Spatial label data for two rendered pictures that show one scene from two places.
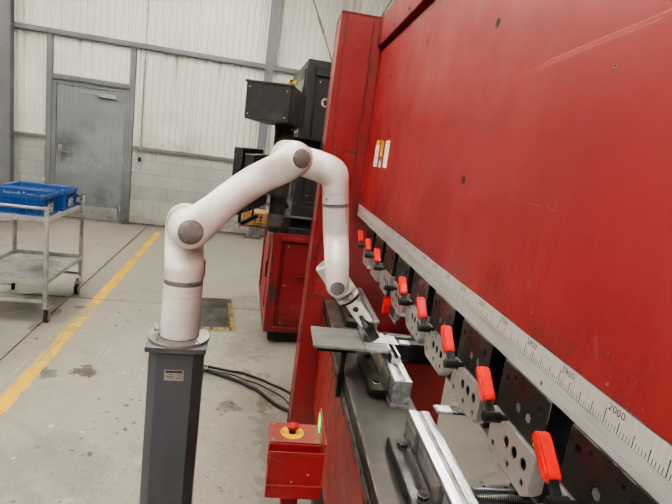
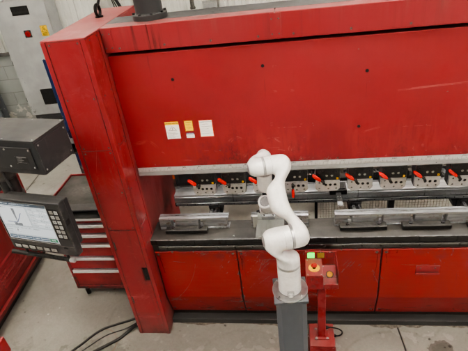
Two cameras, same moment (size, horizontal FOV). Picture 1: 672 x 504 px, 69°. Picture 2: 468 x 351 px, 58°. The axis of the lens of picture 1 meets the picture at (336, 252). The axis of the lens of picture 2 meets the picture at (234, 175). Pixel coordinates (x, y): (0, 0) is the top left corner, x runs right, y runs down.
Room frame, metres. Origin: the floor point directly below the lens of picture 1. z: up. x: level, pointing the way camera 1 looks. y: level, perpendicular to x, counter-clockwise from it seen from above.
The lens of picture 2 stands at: (1.20, 2.06, 2.75)
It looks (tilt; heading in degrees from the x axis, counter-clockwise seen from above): 32 degrees down; 287
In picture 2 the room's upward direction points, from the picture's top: 7 degrees counter-clockwise
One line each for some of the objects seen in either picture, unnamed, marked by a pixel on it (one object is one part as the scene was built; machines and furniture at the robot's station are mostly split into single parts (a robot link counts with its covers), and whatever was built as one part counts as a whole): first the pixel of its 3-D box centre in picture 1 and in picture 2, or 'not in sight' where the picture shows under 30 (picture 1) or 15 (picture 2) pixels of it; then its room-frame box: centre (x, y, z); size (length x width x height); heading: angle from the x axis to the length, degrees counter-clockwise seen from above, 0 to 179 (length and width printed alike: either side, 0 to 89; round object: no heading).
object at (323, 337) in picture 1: (348, 339); (270, 224); (1.67, -0.09, 1.00); 0.26 x 0.18 x 0.01; 98
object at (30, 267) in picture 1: (28, 250); not in sight; (4.03, 2.60, 0.47); 0.90 x 0.66 x 0.95; 12
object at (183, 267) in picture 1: (185, 242); (281, 247); (1.51, 0.47, 1.30); 0.19 x 0.12 x 0.24; 23
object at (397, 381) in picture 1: (388, 367); (279, 219); (1.64, -0.24, 0.92); 0.39 x 0.06 x 0.10; 8
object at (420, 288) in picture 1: (430, 307); (326, 176); (1.32, -0.28, 1.26); 0.15 x 0.09 x 0.17; 8
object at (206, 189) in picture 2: (376, 248); (205, 181); (2.11, -0.18, 1.26); 0.15 x 0.09 x 0.17; 8
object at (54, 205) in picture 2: (252, 180); (40, 221); (2.83, 0.53, 1.42); 0.45 x 0.12 x 0.36; 176
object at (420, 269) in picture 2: not in sight; (427, 269); (0.65, -0.21, 0.58); 0.15 x 0.02 x 0.07; 8
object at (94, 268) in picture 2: not in sight; (102, 237); (3.22, -0.38, 0.50); 0.50 x 0.50 x 1.00; 8
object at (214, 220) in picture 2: (362, 311); (194, 221); (2.24, -0.16, 0.92); 0.50 x 0.06 x 0.10; 8
